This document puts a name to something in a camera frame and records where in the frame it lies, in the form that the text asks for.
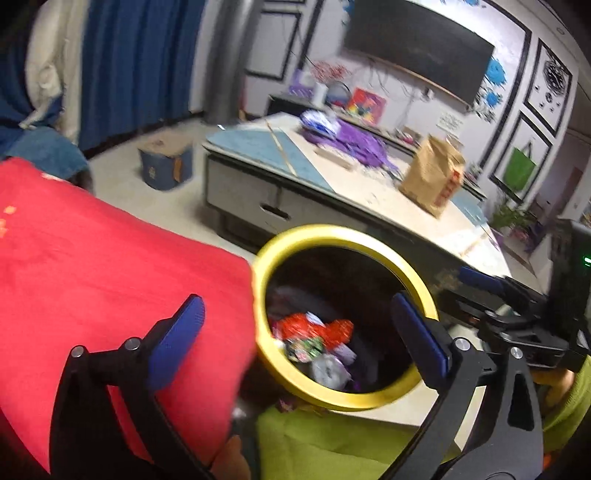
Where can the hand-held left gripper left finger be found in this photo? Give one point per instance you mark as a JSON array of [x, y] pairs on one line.
[[178, 341]]

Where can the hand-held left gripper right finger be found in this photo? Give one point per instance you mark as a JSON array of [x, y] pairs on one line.
[[420, 341]]

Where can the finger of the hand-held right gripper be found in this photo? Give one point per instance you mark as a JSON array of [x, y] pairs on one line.
[[480, 277], [466, 313]]

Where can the yellow rimmed trash can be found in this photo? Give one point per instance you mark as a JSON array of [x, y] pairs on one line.
[[277, 369]]

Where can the red plastic bag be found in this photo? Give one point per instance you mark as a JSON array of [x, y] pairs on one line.
[[295, 328]]

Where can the person's right forearm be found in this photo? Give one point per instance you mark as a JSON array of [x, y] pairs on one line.
[[575, 410]]

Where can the green potted plant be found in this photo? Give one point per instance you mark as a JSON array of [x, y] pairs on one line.
[[508, 217]]

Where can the clear plastic bag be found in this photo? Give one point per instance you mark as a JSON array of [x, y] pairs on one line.
[[328, 369]]

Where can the red floral blanket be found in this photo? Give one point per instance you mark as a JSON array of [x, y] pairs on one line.
[[115, 258]]

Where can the brown paper bag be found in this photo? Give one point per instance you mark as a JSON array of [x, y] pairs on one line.
[[431, 177]]

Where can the green bag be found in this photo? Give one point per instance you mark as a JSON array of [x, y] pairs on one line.
[[519, 168]]

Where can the white and blue coffee table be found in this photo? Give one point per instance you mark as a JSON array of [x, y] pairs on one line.
[[360, 194]]

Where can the white paper note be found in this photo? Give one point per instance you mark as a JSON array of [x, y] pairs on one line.
[[450, 122]]

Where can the blue storage box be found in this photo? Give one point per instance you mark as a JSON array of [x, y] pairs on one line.
[[164, 168]]

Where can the purple backpack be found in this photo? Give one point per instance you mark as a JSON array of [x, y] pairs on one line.
[[362, 143]]

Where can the black white framed picture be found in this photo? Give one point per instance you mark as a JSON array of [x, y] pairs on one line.
[[551, 87]]

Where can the colourful painting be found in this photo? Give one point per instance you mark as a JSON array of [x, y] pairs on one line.
[[367, 106]]

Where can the white tissue pack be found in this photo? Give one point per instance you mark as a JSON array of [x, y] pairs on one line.
[[318, 122]]

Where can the round sand art ornament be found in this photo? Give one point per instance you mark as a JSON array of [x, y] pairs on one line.
[[339, 94]]

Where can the blue sofa cover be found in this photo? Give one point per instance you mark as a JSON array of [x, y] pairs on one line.
[[41, 147]]

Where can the white vase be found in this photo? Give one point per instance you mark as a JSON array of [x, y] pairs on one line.
[[318, 94]]

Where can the purple box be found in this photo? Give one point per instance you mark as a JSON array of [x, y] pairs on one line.
[[300, 85]]

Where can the blue curtain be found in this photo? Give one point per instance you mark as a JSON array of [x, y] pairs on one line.
[[11, 92], [134, 64]]

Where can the silver tower air conditioner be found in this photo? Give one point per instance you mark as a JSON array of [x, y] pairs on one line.
[[226, 64]]

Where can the beige curtain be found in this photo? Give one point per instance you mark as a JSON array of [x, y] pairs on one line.
[[51, 69]]

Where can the wall socket plug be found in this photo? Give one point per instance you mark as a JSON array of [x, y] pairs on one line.
[[427, 94]]

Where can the blue flower wall decal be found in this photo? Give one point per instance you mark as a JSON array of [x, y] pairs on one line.
[[496, 74]]

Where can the black wall television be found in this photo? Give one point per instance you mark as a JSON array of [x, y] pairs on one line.
[[415, 46]]

